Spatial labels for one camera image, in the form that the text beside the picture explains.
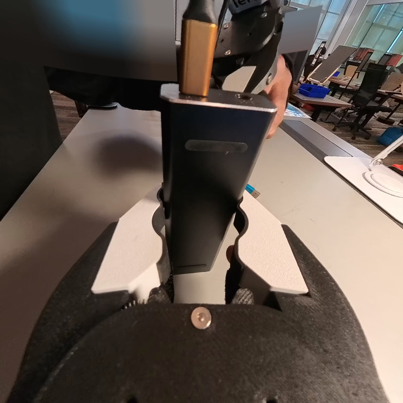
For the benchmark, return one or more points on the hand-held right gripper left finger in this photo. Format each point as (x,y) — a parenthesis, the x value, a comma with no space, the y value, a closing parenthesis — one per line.
(129,252)

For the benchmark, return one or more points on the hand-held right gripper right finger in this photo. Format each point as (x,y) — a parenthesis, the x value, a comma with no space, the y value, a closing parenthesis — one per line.
(270,255)

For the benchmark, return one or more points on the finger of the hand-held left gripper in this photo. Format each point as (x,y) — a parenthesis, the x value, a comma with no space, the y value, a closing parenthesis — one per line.
(241,78)

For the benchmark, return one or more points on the black long USB hub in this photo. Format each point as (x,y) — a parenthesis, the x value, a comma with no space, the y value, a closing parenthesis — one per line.
(204,189)

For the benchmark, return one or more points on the person's left forearm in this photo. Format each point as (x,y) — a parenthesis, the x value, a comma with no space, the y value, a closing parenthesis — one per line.
(291,72)

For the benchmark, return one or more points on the person's left hand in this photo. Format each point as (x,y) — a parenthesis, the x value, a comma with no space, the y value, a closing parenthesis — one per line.
(280,94)

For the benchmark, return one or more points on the printed paper sheet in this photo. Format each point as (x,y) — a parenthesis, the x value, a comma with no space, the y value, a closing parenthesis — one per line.
(294,110)

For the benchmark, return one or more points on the blue plastic bin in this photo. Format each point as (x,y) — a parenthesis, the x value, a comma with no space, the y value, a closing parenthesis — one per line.
(313,90)

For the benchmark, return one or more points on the grey board stand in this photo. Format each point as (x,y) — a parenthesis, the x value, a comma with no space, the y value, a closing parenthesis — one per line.
(333,63)

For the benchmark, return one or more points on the document stand with instruction sheet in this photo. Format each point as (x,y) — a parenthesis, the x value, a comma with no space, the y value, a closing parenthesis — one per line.
(362,179)

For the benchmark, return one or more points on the black office chair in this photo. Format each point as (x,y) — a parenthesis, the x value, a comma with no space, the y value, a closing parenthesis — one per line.
(368,94)

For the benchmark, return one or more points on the red plastic object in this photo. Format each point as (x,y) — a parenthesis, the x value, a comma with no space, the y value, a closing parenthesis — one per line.
(397,170)

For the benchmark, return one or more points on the blue bag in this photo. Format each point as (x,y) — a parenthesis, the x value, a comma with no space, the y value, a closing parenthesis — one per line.
(390,135)

